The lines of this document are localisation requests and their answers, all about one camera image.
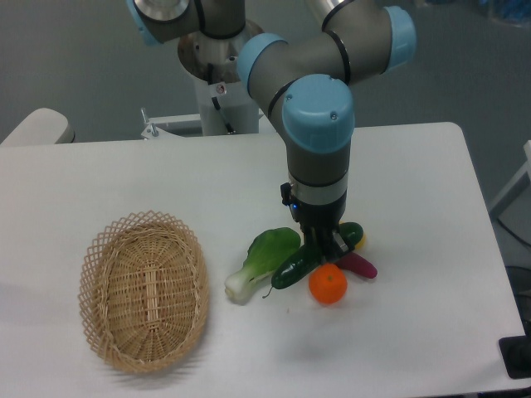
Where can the purple eggplant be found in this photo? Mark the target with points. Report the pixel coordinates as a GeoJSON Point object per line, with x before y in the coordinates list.
{"type": "Point", "coordinates": [356, 264]}

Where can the green bok choy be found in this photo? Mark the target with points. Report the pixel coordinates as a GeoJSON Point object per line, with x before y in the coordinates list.
{"type": "Point", "coordinates": [264, 256]}

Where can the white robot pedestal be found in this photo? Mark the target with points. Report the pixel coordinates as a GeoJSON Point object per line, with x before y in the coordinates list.
{"type": "Point", "coordinates": [224, 106]}

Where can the yellow fruit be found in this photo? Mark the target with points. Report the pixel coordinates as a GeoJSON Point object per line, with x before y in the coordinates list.
{"type": "Point", "coordinates": [361, 243]}

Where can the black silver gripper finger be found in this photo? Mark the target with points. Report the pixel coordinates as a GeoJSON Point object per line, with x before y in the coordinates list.
{"type": "Point", "coordinates": [334, 247]}

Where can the black device at edge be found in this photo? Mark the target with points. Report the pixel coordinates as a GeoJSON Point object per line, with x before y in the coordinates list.
{"type": "Point", "coordinates": [515, 352]}

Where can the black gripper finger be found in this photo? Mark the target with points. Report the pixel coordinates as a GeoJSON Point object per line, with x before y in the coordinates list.
{"type": "Point", "coordinates": [313, 239]}

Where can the orange tangerine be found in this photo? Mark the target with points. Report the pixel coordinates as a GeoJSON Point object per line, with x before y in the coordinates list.
{"type": "Point", "coordinates": [328, 284]}

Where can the white frame at right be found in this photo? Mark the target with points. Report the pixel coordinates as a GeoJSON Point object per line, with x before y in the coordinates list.
{"type": "Point", "coordinates": [512, 189]}

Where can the woven wicker basket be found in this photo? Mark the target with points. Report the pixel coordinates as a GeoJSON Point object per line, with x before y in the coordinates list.
{"type": "Point", "coordinates": [144, 292]}

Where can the white chair armrest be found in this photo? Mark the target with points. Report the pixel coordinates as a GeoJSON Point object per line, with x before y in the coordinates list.
{"type": "Point", "coordinates": [41, 127]}

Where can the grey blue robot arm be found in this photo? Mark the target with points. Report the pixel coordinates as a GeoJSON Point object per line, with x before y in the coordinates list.
{"type": "Point", "coordinates": [242, 74]}

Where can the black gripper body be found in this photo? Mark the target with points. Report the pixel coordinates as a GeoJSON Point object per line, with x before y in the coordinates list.
{"type": "Point", "coordinates": [319, 207]}

